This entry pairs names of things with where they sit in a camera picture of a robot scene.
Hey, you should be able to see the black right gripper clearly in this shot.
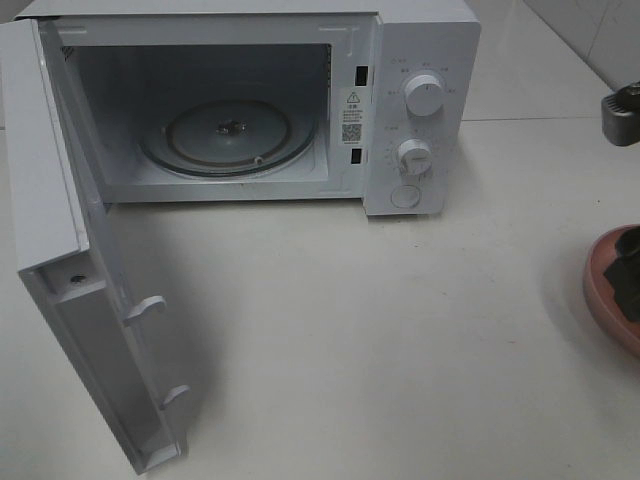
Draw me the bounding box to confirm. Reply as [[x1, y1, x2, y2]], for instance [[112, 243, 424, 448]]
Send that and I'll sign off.
[[604, 230, 639, 323]]

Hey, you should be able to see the pink round plate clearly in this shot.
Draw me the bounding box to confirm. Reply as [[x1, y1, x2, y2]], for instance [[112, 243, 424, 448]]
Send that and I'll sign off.
[[583, 224, 639, 358]]

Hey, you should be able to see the round white door button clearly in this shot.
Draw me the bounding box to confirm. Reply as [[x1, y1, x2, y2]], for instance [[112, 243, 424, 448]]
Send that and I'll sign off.
[[390, 185, 421, 209]]

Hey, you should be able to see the white microwave knob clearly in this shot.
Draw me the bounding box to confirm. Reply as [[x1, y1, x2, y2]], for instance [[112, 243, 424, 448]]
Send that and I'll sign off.
[[404, 73, 444, 117], [397, 139, 432, 176]]

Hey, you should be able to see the white microwave door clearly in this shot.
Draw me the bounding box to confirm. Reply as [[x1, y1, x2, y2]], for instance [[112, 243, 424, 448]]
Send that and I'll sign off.
[[1, 19, 186, 473]]

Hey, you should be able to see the white microwave oven body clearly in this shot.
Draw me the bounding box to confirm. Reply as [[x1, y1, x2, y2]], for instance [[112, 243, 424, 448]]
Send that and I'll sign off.
[[1, 1, 481, 216]]

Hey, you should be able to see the glass microwave turntable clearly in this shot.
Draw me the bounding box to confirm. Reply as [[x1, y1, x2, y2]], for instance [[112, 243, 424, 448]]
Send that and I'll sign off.
[[140, 99, 318, 178]]

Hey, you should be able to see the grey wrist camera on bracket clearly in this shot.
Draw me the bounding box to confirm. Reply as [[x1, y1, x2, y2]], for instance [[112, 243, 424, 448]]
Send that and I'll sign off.
[[601, 82, 640, 147]]

